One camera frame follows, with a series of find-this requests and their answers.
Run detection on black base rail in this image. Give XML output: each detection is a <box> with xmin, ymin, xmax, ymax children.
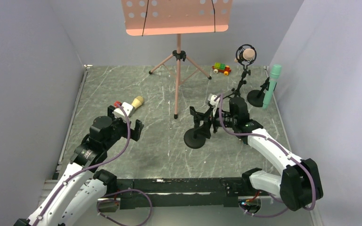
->
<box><xmin>100</xmin><ymin>177</ymin><xmax>268</xmax><ymax>210</ymax></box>

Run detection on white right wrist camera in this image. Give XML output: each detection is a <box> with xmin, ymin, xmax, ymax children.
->
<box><xmin>208</xmin><ymin>94</ymin><xmax>220</xmax><ymax>116</ymax></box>

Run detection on teal microphone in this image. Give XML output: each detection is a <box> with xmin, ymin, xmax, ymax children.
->
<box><xmin>262</xmin><ymin>64</ymin><xmax>282</xmax><ymax>109</ymax></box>

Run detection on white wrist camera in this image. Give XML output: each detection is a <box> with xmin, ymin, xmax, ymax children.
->
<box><xmin>113</xmin><ymin>101</ymin><xmax>136</xmax><ymax>120</ymax></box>
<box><xmin>208</xmin><ymin>94</ymin><xmax>220</xmax><ymax>116</ymax></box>

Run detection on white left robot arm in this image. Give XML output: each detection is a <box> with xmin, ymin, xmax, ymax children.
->
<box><xmin>15</xmin><ymin>104</ymin><xmax>144</xmax><ymax>226</ymax></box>

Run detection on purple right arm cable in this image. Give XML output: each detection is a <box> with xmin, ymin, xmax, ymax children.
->
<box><xmin>214</xmin><ymin>93</ymin><xmax>316</xmax><ymax>218</ymax></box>

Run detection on yellow microphone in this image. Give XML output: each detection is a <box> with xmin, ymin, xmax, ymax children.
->
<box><xmin>131</xmin><ymin>96</ymin><xmax>145</xmax><ymax>109</ymax></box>

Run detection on pink microphone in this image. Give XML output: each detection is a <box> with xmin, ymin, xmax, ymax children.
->
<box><xmin>234</xmin><ymin>48</ymin><xmax>256</xmax><ymax>62</ymax></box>

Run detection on pink music stand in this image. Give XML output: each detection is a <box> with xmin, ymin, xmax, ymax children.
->
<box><xmin>121</xmin><ymin>0</ymin><xmax>233</xmax><ymax>119</ymax></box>

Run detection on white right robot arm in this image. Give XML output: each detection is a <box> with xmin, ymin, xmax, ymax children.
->
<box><xmin>184</xmin><ymin>95</ymin><xmax>323</xmax><ymax>211</ymax></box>

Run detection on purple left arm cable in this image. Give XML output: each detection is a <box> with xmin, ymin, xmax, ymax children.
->
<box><xmin>31</xmin><ymin>104</ymin><xmax>153</xmax><ymax>226</ymax></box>

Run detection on black round-base mic stand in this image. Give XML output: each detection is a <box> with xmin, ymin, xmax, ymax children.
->
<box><xmin>247</xmin><ymin>78</ymin><xmax>270</xmax><ymax>107</ymax></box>
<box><xmin>183</xmin><ymin>106</ymin><xmax>206</xmax><ymax>149</ymax></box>

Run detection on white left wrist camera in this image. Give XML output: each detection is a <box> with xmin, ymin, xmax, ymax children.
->
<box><xmin>113</xmin><ymin>101</ymin><xmax>136</xmax><ymax>120</ymax></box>

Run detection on black tripod microphone stand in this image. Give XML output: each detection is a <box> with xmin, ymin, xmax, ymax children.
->
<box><xmin>226</xmin><ymin>44</ymin><xmax>257</xmax><ymax>98</ymax></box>

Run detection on colourful toy block train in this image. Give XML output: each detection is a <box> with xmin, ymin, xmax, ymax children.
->
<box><xmin>212</xmin><ymin>62</ymin><xmax>232</xmax><ymax>76</ymax></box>

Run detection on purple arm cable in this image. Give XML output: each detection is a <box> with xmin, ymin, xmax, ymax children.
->
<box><xmin>214</xmin><ymin>93</ymin><xmax>316</xmax><ymax>218</ymax></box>
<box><xmin>31</xmin><ymin>104</ymin><xmax>153</xmax><ymax>226</ymax></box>

